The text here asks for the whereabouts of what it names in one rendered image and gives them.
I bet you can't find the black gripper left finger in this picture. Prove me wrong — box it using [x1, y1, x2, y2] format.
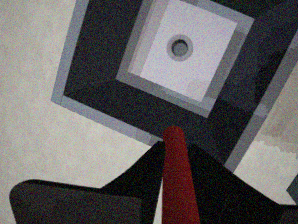
[9, 141, 166, 224]

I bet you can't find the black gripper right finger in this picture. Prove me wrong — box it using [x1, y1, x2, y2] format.
[188, 144, 298, 224]

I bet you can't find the white square plate with hole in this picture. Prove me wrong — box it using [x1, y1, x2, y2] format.
[127, 0, 238, 102]

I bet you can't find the dark red peg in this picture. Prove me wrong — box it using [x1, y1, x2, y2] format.
[162, 126, 201, 224]

